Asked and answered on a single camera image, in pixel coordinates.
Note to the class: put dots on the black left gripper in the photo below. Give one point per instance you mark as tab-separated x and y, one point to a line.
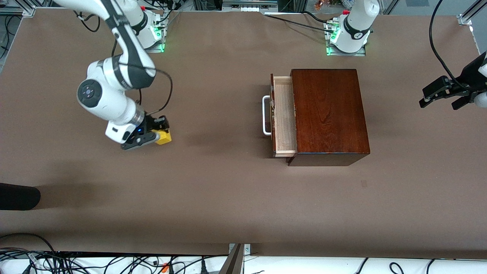
471	73

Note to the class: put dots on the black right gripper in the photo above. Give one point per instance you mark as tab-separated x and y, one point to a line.
151	123

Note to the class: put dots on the yellow cube block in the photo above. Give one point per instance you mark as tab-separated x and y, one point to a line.
164	139

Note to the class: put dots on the wooden drawer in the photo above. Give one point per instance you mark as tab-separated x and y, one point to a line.
283	114

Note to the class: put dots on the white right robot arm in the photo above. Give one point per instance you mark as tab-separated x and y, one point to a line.
102	95

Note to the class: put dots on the dark brown wooden cabinet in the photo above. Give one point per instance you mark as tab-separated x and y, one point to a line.
327	114

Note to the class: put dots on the grey metal beam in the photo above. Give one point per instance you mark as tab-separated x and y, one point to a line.
232	264

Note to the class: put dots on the black cylindrical object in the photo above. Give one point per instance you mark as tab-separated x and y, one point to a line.
19	196

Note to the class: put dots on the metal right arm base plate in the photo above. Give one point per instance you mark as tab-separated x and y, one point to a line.
158	48

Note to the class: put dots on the aluminium frame profile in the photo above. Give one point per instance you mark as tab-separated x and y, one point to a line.
466	19
26	11

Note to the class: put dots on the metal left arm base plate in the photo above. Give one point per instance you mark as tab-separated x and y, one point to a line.
361	53

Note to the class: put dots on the silver metal bracket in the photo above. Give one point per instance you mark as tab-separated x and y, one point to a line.
247	249

